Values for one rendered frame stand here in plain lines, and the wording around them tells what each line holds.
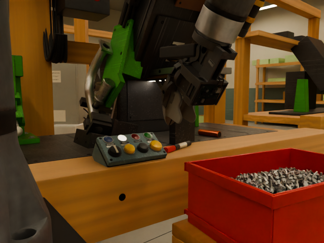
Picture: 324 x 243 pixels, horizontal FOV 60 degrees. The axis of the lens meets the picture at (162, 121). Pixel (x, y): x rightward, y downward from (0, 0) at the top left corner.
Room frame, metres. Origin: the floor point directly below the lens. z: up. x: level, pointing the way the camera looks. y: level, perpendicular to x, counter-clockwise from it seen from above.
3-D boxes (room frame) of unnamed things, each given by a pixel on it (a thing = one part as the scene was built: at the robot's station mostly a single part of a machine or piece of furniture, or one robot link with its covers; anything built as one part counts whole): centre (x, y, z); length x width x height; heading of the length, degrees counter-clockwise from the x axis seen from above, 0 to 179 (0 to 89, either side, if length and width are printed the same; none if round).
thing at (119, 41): (0.91, 0.12, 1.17); 0.13 x 0.12 x 0.20; 125
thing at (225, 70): (0.96, -0.03, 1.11); 0.39 x 0.16 x 0.03; 35
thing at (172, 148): (0.76, -0.04, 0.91); 0.13 x 0.02 x 0.02; 146
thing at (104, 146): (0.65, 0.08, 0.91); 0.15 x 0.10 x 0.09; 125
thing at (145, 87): (1.18, 0.08, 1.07); 0.30 x 0.18 x 0.34; 125
